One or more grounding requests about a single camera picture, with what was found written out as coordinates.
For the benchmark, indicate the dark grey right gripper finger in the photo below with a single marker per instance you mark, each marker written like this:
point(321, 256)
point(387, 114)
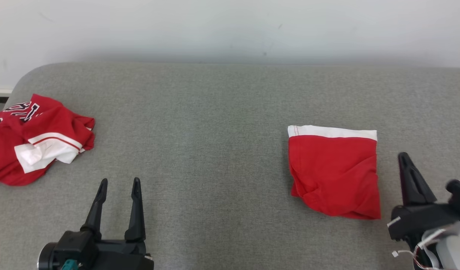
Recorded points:
point(423, 193)
point(406, 183)

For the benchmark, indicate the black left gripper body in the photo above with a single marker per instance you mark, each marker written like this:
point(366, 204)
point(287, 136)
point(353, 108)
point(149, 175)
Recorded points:
point(125, 257)

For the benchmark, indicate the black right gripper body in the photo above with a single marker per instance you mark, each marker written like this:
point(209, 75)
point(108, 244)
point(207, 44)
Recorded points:
point(421, 221)

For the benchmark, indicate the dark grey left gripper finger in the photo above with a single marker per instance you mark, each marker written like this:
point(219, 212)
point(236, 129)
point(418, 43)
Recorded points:
point(95, 213)
point(136, 217)

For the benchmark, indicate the red shorts with white band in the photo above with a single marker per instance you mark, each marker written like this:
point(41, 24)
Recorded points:
point(334, 172)

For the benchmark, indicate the red white basketball jersey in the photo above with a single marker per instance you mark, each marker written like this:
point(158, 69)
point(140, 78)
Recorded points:
point(31, 150)

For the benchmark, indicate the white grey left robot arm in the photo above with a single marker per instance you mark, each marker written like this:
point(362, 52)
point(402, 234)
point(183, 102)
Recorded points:
point(46, 258)

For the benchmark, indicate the grey fabric sofa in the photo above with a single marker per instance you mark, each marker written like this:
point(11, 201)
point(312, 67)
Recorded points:
point(215, 131)

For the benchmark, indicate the white skirting board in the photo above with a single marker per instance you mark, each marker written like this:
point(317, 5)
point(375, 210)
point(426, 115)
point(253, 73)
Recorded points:
point(0, 92)

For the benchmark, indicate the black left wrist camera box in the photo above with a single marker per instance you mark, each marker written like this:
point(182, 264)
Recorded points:
point(76, 245)

